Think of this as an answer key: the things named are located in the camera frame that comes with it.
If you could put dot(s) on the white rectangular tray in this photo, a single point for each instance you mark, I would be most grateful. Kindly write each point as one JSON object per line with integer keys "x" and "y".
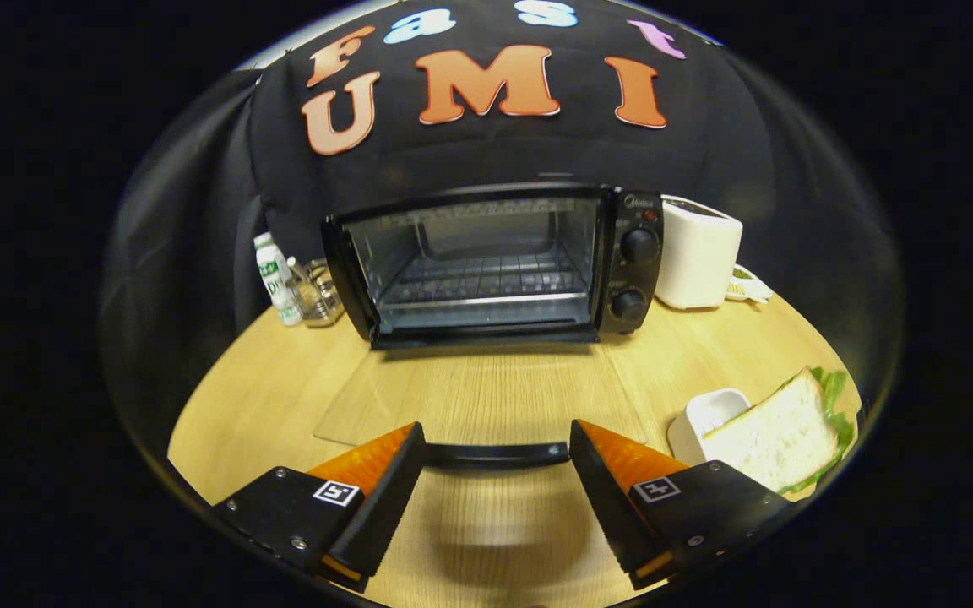
{"x": 702, "y": 414}

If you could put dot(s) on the small white dish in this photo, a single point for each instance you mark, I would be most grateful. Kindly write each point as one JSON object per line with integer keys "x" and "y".
{"x": 748, "y": 287}

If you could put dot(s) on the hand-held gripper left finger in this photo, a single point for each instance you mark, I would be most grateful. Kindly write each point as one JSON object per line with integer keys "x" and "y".
{"x": 389, "y": 498}

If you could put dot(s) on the white pop-up toaster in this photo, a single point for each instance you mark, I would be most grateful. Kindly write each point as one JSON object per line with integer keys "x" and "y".
{"x": 698, "y": 253}

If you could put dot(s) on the black toaster oven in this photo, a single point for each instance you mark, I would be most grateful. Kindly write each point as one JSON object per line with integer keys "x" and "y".
{"x": 634, "y": 270}

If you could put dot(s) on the lettuce sandwich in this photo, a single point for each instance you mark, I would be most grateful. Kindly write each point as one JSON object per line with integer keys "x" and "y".
{"x": 778, "y": 439}

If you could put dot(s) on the white plastic bottle green label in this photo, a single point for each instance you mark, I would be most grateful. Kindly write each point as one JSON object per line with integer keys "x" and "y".
{"x": 275, "y": 283}

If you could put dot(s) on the clear glass jar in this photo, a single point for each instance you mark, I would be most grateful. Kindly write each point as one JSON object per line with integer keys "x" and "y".
{"x": 322, "y": 295}

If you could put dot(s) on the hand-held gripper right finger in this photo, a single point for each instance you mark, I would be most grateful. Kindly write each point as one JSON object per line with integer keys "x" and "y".
{"x": 605, "y": 498}

